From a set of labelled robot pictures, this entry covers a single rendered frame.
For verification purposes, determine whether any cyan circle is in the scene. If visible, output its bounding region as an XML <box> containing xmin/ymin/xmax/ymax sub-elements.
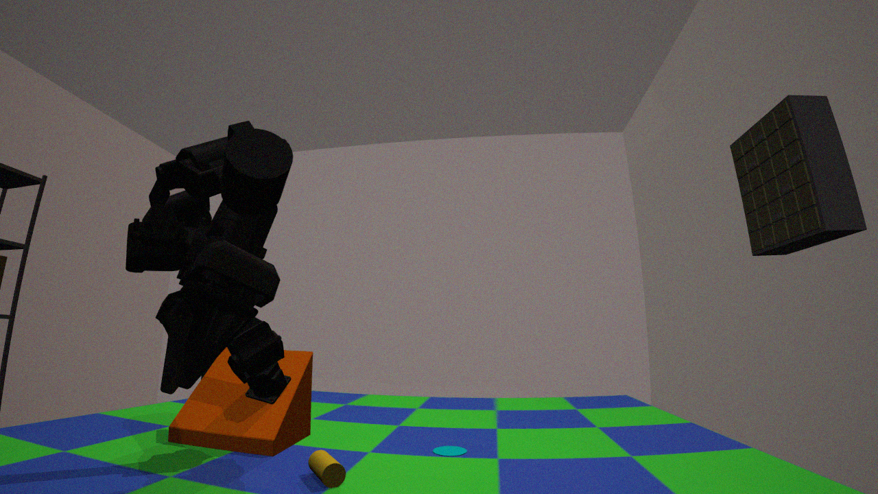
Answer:
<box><xmin>433</xmin><ymin>446</ymin><xmax>466</xmax><ymax>456</ymax></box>

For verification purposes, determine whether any yellow tall cylinder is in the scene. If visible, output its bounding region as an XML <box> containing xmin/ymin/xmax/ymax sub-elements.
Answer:
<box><xmin>308</xmin><ymin>450</ymin><xmax>346</xmax><ymax>488</ymax></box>

